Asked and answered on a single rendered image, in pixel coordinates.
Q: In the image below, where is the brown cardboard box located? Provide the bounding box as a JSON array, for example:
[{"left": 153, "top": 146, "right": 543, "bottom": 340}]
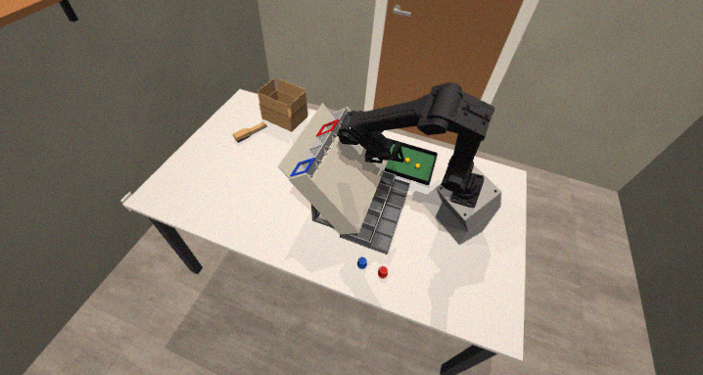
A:
[{"left": 258, "top": 78, "right": 307, "bottom": 132}]

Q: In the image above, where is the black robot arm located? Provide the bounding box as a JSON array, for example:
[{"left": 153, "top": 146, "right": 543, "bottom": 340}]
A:
[{"left": 337, "top": 82, "right": 494, "bottom": 208}]

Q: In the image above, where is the grey slanted cover panel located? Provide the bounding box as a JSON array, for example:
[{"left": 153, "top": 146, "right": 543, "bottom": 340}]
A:
[{"left": 277, "top": 103, "right": 410, "bottom": 255}]

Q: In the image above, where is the green tray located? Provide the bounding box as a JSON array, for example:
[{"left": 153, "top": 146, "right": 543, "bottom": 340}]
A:
[{"left": 384, "top": 142, "right": 438, "bottom": 186}]

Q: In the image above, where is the blue square funnel rim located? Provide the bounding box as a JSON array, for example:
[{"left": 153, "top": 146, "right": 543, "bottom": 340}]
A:
[{"left": 290, "top": 158, "right": 315, "bottom": 177}]

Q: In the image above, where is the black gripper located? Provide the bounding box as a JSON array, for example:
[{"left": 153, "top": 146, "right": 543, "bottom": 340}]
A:
[{"left": 364, "top": 136, "right": 404, "bottom": 164}]

